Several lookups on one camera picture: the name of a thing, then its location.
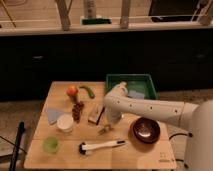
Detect silver metal fork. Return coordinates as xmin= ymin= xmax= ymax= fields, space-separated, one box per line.
xmin=98 ymin=125 xmax=113 ymax=135

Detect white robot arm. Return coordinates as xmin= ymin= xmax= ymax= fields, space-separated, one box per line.
xmin=103 ymin=82 xmax=213 ymax=171

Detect white paper cup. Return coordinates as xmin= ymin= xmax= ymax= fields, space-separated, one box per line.
xmin=56 ymin=114 xmax=74 ymax=132

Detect small green cup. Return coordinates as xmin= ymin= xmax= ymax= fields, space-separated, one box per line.
xmin=43 ymin=137 xmax=59 ymax=154

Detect wooden block eraser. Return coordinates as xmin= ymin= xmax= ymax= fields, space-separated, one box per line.
xmin=88 ymin=104 xmax=104 ymax=125

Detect green cucumber toy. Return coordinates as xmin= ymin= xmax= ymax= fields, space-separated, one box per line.
xmin=79 ymin=85 xmax=95 ymax=99

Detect blue sponge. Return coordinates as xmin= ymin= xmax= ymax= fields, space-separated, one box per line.
xmin=128 ymin=90 xmax=145 ymax=99

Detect dark brown bowl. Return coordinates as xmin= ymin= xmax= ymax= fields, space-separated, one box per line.
xmin=132 ymin=117 xmax=160 ymax=144

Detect bunch of purple grapes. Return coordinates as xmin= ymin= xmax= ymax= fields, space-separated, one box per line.
xmin=72 ymin=101 xmax=84 ymax=122

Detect green plastic tray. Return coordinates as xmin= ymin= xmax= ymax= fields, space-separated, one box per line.
xmin=105 ymin=74 xmax=157 ymax=100

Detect orange tomato toy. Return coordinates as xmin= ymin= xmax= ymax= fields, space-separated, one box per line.
xmin=66 ymin=86 xmax=78 ymax=103

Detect blue folded cloth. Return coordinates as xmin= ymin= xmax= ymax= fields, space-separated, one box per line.
xmin=45 ymin=108 xmax=63 ymax=125

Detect black pole left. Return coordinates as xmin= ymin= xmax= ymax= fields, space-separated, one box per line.
xmin=9 ymin=122 xmax=25 ymax=171

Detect green base white stand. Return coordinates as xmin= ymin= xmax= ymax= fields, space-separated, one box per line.
xmin=81 ymin=0 xmax=113 ymax=26

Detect white handled black brush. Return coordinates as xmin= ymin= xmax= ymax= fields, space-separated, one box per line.
xmin=79 ymin=140 xmax=125 ymax=155

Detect black cable on floor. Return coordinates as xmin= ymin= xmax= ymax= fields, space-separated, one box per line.
xmin=168 ymin=132 xmax=188 ymax=141

